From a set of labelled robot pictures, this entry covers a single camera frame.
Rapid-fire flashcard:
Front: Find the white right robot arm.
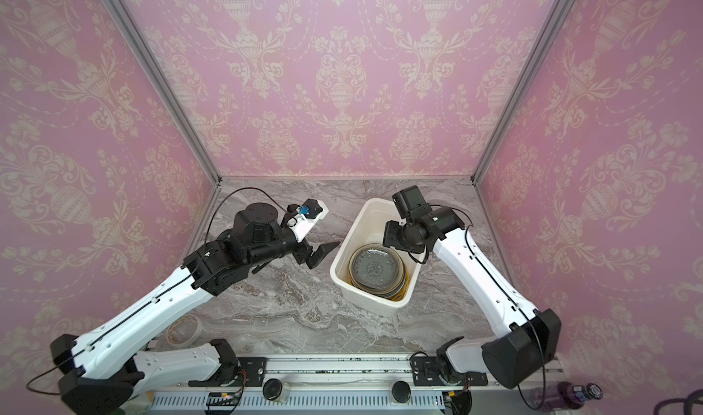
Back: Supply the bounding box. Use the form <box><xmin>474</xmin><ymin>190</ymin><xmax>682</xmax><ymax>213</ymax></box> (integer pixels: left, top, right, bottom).
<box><xmin>383</xmin><ymin>186</ymin><xmax>562</xmax><ymax>389</ymax></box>

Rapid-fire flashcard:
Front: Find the roll of tape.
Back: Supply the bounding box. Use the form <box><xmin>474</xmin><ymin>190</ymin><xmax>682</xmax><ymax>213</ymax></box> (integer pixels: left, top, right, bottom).
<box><xmin>166</xmin><ymin>314</ymin><xmax>203</xmax><ymax>348</ymax></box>

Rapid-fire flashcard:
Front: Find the white plastic bin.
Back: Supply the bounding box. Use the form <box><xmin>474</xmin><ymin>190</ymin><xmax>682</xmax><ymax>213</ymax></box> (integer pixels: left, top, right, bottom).
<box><xmin>330</xmin><ymin>198</ymin><xmax>421</xmax><ymax>317</ymax></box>

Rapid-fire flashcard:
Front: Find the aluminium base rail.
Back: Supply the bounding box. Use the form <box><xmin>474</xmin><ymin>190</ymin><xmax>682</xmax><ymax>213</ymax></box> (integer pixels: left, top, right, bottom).
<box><xmin>118</xmin><ymin>354</ymin><xmax>566</xmax><ymax>414</ymax></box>

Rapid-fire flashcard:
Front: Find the cream plate with leaf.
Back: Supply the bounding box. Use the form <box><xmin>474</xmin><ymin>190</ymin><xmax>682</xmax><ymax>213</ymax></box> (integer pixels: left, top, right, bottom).
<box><xmin>347</xmin><ymin>243</ymin><xmax>411</xmax><ymax>301</ymax></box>

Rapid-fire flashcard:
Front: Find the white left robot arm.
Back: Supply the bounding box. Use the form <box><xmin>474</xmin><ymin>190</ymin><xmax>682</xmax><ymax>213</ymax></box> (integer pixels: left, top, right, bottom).
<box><xmin>51</xmin><ymin>199</ymin><xmax>339</xmax><ymax>414</ymax></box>

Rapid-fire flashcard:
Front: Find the purple drink bottle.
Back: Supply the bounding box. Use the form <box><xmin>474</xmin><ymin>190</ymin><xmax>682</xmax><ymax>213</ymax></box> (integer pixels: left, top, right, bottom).
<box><xmin>542</xmin><ymin>381</ymin><xmax>604</xmax><ymax>412</ymax></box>

